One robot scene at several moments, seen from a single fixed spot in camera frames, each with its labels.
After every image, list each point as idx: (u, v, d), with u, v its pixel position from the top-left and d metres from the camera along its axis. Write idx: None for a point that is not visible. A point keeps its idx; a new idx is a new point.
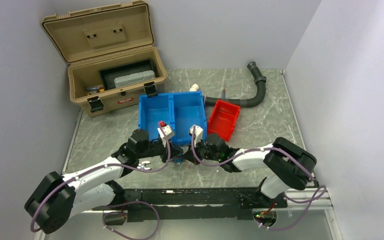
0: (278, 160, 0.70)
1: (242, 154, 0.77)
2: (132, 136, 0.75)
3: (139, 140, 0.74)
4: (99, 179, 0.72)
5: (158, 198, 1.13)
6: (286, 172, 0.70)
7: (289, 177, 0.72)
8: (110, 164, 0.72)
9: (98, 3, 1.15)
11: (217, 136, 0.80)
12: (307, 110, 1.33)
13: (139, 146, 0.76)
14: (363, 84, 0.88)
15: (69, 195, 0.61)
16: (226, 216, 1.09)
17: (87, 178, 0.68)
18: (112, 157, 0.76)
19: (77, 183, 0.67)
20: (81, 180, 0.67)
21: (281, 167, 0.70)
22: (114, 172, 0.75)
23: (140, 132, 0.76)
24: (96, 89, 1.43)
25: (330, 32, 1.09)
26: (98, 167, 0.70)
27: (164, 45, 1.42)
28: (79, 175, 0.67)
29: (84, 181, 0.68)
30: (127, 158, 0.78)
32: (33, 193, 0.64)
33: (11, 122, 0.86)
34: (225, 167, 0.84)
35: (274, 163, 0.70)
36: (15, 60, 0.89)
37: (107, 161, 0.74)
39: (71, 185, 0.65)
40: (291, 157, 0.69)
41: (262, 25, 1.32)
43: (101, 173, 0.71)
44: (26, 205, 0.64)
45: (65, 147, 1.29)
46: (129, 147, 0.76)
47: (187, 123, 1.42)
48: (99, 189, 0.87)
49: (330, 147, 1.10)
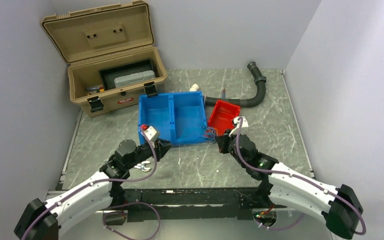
0: (343, 211, 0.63)
1: (288, 176, 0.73)
2: (118, 149, 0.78)
3: (125, 153, 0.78)
4: (86, 198, 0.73)
5: (158, 198, 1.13)
6: (341, 224, 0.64)
7: (338, 227, 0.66)
8: (95, 182, 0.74)
9: (98, 3, 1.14)
11: (249, 140, 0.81)
12: (307, 110, 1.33)
13: (127, 157, 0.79)
14: (363, 84, 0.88)
15: (52, 222, 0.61)
16: (226, 216, 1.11)
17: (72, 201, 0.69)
18: (100, 172, 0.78)
19: (61, 208, 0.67)
20: (65, 204, 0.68)
21: (343, 220, 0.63)
22: (103, 188, 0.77)
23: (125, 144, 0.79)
24: (96, 89, 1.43)
25: (330, 33, 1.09)
26: (83, 187, 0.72)
27: (164, 45, 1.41)
28: (62, 199, 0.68)
29: (68, 205, 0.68)
30: (117, 170, 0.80)
32: (19, 220, 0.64)
33: (11, 122, 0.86)
34: (253, 174, 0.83)
35: (338, 213, 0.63)
36: (15, 60, 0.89)
37: (94, 178, 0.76)
39: (54, 211, 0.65)
40: (357, 212, 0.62)
41: (262, 25, 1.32)
43: (87, 193, 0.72)
44: (14, 231, 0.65)
45: (65, 147, 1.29)
46: (117, 159, 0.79)
47: (188, 123, 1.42)
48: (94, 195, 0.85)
49: (330, 147, 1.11)
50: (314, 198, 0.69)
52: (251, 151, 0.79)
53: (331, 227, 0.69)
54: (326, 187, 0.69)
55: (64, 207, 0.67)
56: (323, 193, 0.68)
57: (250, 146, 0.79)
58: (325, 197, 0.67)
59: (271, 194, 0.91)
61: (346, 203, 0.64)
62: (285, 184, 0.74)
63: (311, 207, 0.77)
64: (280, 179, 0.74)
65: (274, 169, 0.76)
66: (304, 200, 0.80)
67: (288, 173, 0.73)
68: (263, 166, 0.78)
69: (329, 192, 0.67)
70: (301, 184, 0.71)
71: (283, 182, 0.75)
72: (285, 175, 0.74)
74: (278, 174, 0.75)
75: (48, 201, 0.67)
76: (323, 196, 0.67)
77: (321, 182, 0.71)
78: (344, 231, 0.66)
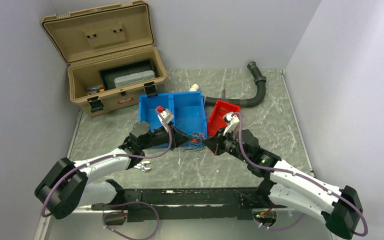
0: (346, 213, 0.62)
1: (291, 175, 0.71)
2: (132, 130, 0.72)
3: (140, 134, 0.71)
4: (108, 168, 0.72)
5: (158, 198, 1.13)
6: (343, 225, 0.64)
7: (338, 227, 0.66)
8: (118, 155, 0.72)
9: (98, 3, 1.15)
11: (250, 134, 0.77)
12: (307, 110, 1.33)
13: (142, 139, 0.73)
14: (363, 84, 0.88)
15: (81, 179, 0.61)
16: (226, 216, 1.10)
17: (98, 166, 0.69)
18: (119, 148, 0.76)
19: (88, 169, 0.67)
20: (92, 167, 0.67)
21: (345, 221, 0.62)
22: (122, 164, 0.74)
23: (142, 124, 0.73)
24: (96, 89, 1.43)
25: (330, 33, 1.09)
26: (108, 155, 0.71)
27: (164, 45, 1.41)
28: (90, 161, 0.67)
29: (95, 168, 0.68)
30: (133, 150, 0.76)
32: (46, 178, 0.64)
33: (11, 122, 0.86)
34: (254, 170, 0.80)
35: (341, 215, 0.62)
36: (15, 61, 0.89)
37: (116, 151, 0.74)
39: (83, 171, 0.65)
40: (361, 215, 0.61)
41: (262, 25, 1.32)
43: (110, 162, 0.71)
44: (37, 190, 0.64)
45: (65, 146, 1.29)
46: (132, 140, 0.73)
47: (188, 122, 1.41)
48: (103, 184, 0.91)
49: (330, 147, 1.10)
50: (317, 198, 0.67)
52: (254, 147, 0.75)
53: (331, 228, 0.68)
54: (330, 187, 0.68)
55: (91, 169, 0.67)
56: (327, 193, 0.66)
57: (252, 142, 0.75)
58: (329, 198, 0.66)
59: (271, 194, 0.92)
61: (350, 205, 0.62)
62: (288, 182, 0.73)
63: (311, 207, 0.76)
64: (283, 177, 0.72)
65: (277, 165, 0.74)
66: (304, 201, 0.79)
67: (292, 172, 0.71)
68: (266, 163, 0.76)
69: (333, 193, 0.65)
70: (304, 184, 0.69)
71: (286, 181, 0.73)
72: (288, 173, 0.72)
74: (281, 172, 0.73)
75: (77, 162, 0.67)
76: (326, 196, 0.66)
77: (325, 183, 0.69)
78: (344, 232, 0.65)
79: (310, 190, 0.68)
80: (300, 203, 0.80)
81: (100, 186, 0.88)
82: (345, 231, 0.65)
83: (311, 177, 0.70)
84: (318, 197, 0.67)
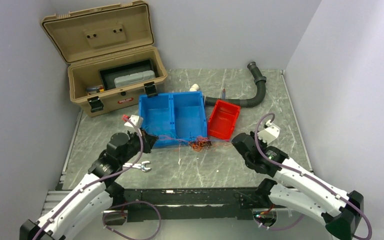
0: (351, 218, 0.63)
1: (299, 174, 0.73)
2: (109, 142, 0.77)
3: (118, 145, 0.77)
4: (82, 204, 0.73)
5: (158, 198, 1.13)
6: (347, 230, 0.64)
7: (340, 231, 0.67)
8: (85, 187, 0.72)
9: (98, 3, 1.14)
11: (245, 134, 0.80)
12: (307, 110, 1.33)
13: (120, 150, 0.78)
14: (363, 84, 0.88)
15: None
16: (226, 216, 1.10)
17: (65, 213, 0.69)
18: (89, 174, 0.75)
19: (54, 224, 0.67)
20: (59, 218, 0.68)
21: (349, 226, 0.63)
22: (97, 190, 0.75)
23: (117, 137, 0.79)
24: (96, 89, 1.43)
25: (330, 33, 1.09)
26: (74, 195, 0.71)
27: (164, 45, 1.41)
28: (53, 215, 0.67)
29: (62, 218, 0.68)
30: (108, 166, 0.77)
32: None
33: (11, 122, 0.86)
34: (260, 168, 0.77)
35: (348, 220, 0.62)
36: (15, 60, 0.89)
37: (83, 183, 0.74)
39: (49, 229, 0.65)
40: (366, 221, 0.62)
41: (262, 26, 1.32)
43: (79, 200, 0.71)
44: None
45: (65, 146, 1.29)
46: (109, 153, 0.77)
47: (188, 123, 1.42)
48: (94, 200, 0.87)
49: (330, 146, 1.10)
50: (324, 201, 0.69)
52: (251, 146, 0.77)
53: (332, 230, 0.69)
54: (338, 191, 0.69)
55: (58, 222, 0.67)
56: (334, 198, 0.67)
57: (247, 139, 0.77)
58: (336, 202, 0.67)
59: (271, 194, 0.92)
61: (357, 210, 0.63)
62: (295, 182, 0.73)
63: (311, 208, 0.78)
64: (290, 176, 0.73)
65: (285, 163, 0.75)
66: (305, 201, 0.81)
67: (300, 172, 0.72)
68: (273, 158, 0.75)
69: (342, 198, 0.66)
70: (312, 185, 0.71)
71: (292, 180, 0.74)
72: (295, 173, 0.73)
74: (288, 170, 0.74)
75: (41, 220, 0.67)
76: (334, 200, 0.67)
77: (333, 186, 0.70)
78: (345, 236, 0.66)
79: (317, 192, 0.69)
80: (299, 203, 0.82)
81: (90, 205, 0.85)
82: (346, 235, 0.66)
83: (319, 179, 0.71)
84: (325, 201, 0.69)
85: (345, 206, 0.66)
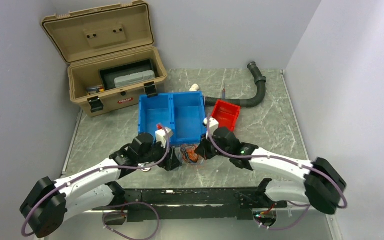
0: (318, 183, 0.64)
1: (266, 158, 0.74)
2: (137, 138, 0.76)
3: (144, 142, 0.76)
4: (95, 183, 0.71)
5: (158, 198, 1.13)
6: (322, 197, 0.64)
7: (321, 203, 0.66)
8: (105, 168, 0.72)
9: (98, 3, 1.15)
11: (226, 130, 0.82)
12: (307, 111, 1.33)
13: (143, 148, 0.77)
14: (363, 84, 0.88)
15: (60, 202, 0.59)
16: (226, 216, 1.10)
17: (80, 184, 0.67)
18: (110, 159, 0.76)
19: (69, 189, 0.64)
20: (74, 186, 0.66)
21: (320, 193, 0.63)
22: (110, 176, 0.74)
23: (145, 135, 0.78)
24: (96, 89, 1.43)
25: (330, 33, 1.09)
26: (94, 170, 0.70)
27: (164, 45, 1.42)
28: (71, 180, 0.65)
29: (77, 187, 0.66)
30: (127, 159, 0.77)
32: (28, 197, 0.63)
33: (11, 122, 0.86)
34: (237, 163, 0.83)
35: (314, 186, 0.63)
36: (15, 60, 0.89)
37: (104, 164, 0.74)
39: (63, 192, 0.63)
40: (335, 185, 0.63)
41: (261, 26, 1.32)
43: (96, 177, 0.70)
44: (21, 208, 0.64)
45: (65, 146, 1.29)
46: (132, 148, 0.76)
47: (188, 123, 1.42)
48: (98, 190, 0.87)
49: (330, 146, 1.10)
50: (290, 174, 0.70)
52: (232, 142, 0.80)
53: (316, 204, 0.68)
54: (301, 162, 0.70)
55: (73, 189, 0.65)
56: (299, 168, 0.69)
57: (229, 136, 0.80)
58: (301, 172, 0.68)
59: (267, 189, 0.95)
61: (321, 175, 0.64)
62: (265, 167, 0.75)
63: (297, 191, 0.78)
64: (259, 162, 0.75)
65: (254, 153, 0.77)
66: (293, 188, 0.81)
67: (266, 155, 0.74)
68: (244, 153, 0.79)
69: (304, 167, 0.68)
70: (278, 163, 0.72)
71: (262, 165, 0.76)
72: (263, 157, 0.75)
74: (257, 157, 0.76)
75: (58, 181, 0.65)
76: (299, 171, 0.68)
77: (298, 159, 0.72)
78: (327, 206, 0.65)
79: (281, 168, 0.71)
80: (288, 191, 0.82)
81: (94, 194, 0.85)
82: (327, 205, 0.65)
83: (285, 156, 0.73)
84: (292, 174, 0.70)
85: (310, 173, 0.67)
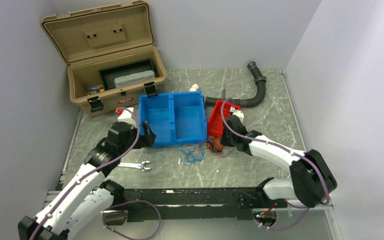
0: (303, 171, 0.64)
1: (265, 143, 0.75)
2: (111, 128, 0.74)
3: (120, 131, 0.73)
4: (81, 196, 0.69)
5: (158, 198, 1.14)
6: (303, 185, 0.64)
7: (303, 194, 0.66)
8: (82, 179, 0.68)
9: (98, 3, 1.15)
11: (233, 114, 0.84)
12: (307, 110, 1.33)
13: (121, 138, 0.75)
14: (363, 83, 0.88)
15: (49, 236, 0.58)
16: (226, 216, 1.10)
17: (62, 207, 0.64)
18: (86, 165, 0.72)
19: (53, 219, 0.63)
20: (57, 213, 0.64)
21: (302, 179, 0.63)
22: (95, 181, 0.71)
23: (119, 124, 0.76)
24: (96, 89, 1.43)
25: (330, 32, 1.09)
26: (71, 188, 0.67)
27: (164, 45, 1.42)
28: (51, 211, 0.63)
29: (61, 213, 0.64)
30: (105, 154, 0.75)
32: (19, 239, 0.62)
33: (11, 122, 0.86)
34: (238, 145, 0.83)
35: (296, 170, 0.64)
36: (15, 60, 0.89)
37: (80, 174, 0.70)
39: (48, 224, 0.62)
40: (320, 177, 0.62)
41: (262, 26, 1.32)
43: (78, 192, 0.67)
44: None
45: (65, 146, 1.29)
46: (109, 141, 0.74)
47: (188, 123, 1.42)
48: (96, 197, 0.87)
49: (330, 146, 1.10)
50: (282, 160, 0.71)
52: (235, 127, 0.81)
53: (299, 195, 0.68)
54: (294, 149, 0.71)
55: (56, 216, 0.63)
56: (290, 155, 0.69)
57: (234, 119, 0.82)
58: (290, 158, 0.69)
59: (265, 185, 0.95)
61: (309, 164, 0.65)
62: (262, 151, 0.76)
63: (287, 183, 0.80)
64: (256, 145, 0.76)
65: (258, 137, 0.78)
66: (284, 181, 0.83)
67: (264, 140, 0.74)
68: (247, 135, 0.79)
69: (295, 154, 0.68)
70: (272, 149, 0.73)
71: (259, 149, 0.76)
72: (261, 142, 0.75)
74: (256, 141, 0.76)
75: (39, 215, 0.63)
76: (289, 157, 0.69)
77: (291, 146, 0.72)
78: (309, 197, 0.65)
79: (275, 154, 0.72)
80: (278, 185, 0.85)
81: (92, 201, 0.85)
82: (310, 198, 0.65)
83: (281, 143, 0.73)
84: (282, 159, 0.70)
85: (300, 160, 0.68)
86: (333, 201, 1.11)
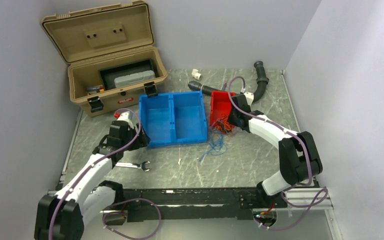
0: (291, 147, 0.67)
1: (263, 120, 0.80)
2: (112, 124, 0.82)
3: (121, 125, 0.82)
4: (95, 179, 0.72)
5: (158, 198, 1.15)
6: (288, 159, 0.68)
7: (287, 169, 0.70)
8: (96, 162, 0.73)
9: (98, 3, 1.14)
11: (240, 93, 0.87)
12: (307, 111, 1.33)
13: (122, 133, 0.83)
14: (363, 83, 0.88)
15: (73, 206, 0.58)
16: (226, 216, 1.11)
17: (82, 184, 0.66)
18: (95, 154, 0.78)
19: (75, 193, 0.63)
20: (77, 189, 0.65)
21: (287, 153, 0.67)
22: (105, 167, 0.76)
23: (118, 121, 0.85)
24: (96, 89, 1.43)
25: (330, 32, 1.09)
26: (87, 169, 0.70)
27: (164, 45, 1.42)
28: (72, 186, 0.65)
29: (81, 189, 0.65)
30: (110, 147, 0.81)
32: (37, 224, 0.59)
33: (10, 122, 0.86)
34: (238, 122, 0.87)
35: (284, 145, 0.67)
36: (15, 60, 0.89)
37: (92, 160, 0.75)
39: (71, 198, 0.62)
40: (306, 156, 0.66)
41: (262, 26, 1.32)
43: (94, 172, 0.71)
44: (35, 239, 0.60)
45: (65, 146, 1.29)
46: (112, 135, 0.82)
47: (188, 123, 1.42)
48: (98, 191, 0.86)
49: (330, 146, 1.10)
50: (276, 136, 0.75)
52: (240, 104, 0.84)
53: (285, 171, 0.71)
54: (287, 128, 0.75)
55: (77, 191, 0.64)
56: (283, 133, 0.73)
57: (240, 97, 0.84)
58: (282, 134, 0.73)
59: (264, 180, 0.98)
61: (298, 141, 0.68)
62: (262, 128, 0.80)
63: None
64: (255, 122, 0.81)
65: (259, 116, 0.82)
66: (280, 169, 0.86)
67: (263, 117, 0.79)
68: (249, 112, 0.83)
69: (288, 131, 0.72)
70: (270, 127, 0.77)
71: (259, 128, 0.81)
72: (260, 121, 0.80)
74: (256, 119, 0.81)
75: (59, 193, 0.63)
76: (282, 134, 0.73)
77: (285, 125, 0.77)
78: (291, 173, 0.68)
79: (270, 130, 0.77)
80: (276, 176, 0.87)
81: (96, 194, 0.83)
82: (293, 175, 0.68)
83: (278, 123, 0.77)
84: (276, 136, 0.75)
85: (292, 139, 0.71)
86: (333, 201, 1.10)
